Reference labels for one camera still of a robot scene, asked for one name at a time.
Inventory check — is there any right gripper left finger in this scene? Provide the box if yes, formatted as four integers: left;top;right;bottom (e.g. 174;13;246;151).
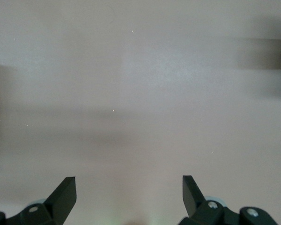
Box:
0;176;77;225

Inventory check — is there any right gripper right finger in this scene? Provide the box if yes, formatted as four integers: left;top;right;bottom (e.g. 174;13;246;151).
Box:
179;174;279;225

